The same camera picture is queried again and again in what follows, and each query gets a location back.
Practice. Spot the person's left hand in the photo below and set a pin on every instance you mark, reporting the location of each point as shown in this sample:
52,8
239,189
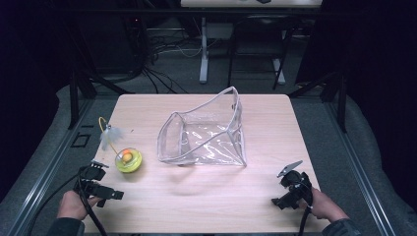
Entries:
72,205

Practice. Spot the black metal stand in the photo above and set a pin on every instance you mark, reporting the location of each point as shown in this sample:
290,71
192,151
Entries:
341,101
73,101

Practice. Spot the aluminium floor rail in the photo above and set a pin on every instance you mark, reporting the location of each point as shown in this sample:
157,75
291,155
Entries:
359,177
42,177

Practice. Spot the black chair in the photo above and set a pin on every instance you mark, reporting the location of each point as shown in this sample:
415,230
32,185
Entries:
262,36

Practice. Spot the person's right hand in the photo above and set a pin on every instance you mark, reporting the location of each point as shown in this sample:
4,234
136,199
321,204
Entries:
326,206

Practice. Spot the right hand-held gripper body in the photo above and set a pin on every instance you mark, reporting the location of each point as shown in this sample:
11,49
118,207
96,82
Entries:
298,185

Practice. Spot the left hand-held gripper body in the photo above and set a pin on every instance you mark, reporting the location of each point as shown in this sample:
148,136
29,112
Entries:
91,173

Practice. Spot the clear plastic zipper bag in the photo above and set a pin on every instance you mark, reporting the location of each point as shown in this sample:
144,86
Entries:
203,134

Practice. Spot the white desk with legs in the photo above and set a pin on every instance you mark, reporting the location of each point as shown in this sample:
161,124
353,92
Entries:
204,49

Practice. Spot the yellow cat toy with feather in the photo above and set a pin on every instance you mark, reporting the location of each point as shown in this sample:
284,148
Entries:
126,154

